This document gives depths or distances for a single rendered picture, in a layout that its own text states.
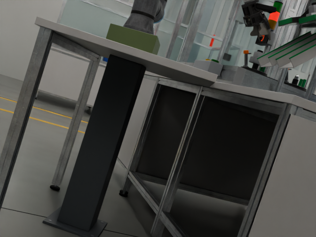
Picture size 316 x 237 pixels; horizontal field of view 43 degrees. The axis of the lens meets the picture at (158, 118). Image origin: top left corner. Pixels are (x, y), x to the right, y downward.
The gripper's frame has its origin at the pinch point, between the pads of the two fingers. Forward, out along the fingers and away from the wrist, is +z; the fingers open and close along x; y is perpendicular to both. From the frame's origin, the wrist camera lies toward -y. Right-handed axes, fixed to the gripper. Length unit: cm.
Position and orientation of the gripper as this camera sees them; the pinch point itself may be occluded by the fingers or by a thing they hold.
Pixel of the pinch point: (265, 38)
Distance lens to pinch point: 217.0
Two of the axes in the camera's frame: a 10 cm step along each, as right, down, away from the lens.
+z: 3.3, 9.1, 2.6
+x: 2.9, 1.6, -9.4
